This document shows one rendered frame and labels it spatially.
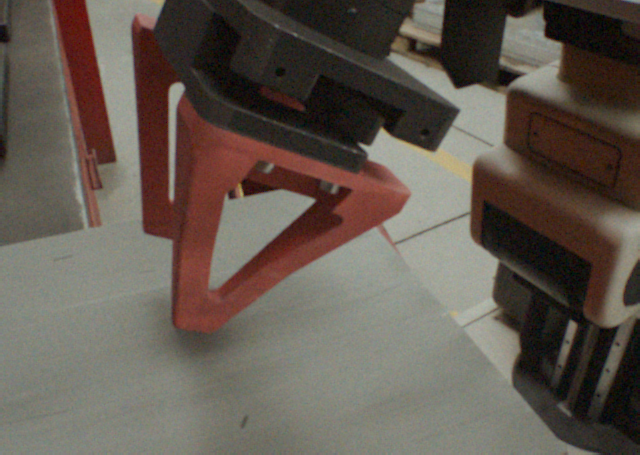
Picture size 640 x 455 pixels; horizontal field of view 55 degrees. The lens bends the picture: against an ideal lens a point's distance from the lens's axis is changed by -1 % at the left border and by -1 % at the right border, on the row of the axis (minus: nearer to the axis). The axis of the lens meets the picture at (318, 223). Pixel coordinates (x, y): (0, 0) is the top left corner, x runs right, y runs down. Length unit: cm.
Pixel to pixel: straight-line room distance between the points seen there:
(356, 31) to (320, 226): 6
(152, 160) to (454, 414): 13
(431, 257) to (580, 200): 126
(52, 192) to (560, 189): 54
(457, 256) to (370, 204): 182
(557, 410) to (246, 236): 100
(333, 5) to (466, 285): 173
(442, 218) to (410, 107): 200
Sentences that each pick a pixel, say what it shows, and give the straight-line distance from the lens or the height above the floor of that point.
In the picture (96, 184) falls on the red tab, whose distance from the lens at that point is 129.
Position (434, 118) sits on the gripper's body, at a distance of 17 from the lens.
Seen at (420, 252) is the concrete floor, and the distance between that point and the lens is 199.
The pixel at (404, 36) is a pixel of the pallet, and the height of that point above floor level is 12.
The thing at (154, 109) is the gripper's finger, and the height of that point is 107.
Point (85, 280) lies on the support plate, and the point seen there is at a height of 100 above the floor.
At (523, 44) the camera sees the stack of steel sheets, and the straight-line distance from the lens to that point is 323.
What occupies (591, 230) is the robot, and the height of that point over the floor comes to 79.
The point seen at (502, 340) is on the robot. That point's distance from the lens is 131.
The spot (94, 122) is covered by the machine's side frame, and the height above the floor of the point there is 18.
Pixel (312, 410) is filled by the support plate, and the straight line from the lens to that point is 21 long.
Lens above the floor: 116
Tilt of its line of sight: 34 degrees down
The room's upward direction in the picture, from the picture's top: straight up
